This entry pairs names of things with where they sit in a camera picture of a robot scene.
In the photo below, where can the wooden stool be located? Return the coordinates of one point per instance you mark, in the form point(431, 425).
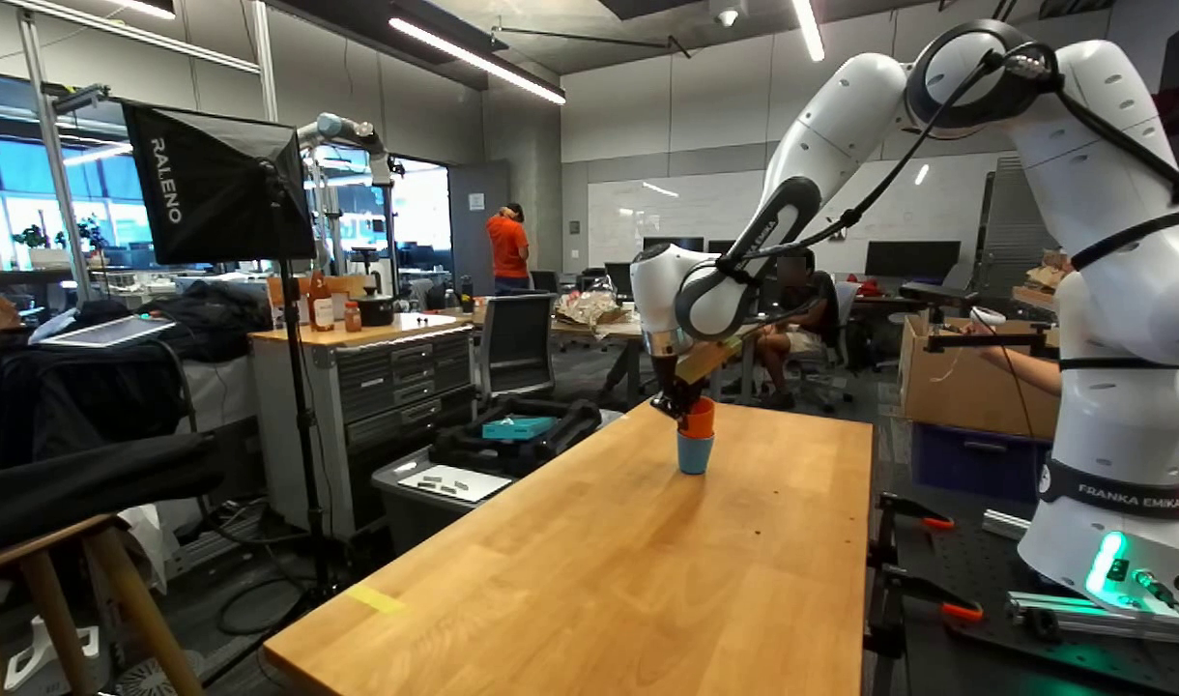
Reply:
point(96, 582)

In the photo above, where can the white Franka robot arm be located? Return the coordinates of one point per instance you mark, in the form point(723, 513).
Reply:
point(1113, 321)

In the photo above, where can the white storage box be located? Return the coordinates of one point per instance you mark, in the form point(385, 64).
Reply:
point(436, 488)

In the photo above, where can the grey drawer cabinet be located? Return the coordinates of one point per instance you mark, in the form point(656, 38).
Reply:
point(381, 401)

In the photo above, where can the blue storage bin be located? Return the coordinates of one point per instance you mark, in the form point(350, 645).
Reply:
point(975, 461)

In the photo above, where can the black light stand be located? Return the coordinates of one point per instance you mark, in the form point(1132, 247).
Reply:
point(300, 388)

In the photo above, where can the black softbox light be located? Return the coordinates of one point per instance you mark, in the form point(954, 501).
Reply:
point(221, 187)

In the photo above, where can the pile of black clothes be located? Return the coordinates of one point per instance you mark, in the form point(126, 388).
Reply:
point(126, 349)

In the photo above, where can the person in orange shirt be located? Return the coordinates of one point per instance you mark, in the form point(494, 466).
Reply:
point(506, 248)

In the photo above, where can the teal case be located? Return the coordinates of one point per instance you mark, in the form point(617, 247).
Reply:
point(518, 431)

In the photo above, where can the silver vertical pole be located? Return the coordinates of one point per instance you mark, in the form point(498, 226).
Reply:
point(56, 168)

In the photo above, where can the long ceiling light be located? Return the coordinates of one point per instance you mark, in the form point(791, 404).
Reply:
point(476, 59)

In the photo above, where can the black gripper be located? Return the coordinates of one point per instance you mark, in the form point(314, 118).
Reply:
point(677, 373)

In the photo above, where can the orange plastic cup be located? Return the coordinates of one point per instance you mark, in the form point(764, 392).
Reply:
point(699, 419)

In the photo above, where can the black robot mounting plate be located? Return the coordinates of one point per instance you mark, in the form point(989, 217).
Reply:
point(960, 660)

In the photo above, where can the cardboard box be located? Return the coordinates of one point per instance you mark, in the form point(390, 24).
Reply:
point(975, 381)

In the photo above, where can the aluminium extrusion bar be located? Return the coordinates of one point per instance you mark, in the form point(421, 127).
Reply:
point(1006, 525)
point(1090, 618)

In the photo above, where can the blue plastic cup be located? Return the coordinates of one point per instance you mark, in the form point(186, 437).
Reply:
point(693, 457)

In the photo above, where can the seated person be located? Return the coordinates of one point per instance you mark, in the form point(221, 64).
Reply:
point(800, 314)

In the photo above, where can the black monitor by whiteboard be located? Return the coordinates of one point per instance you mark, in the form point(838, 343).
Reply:
point(913, 261)

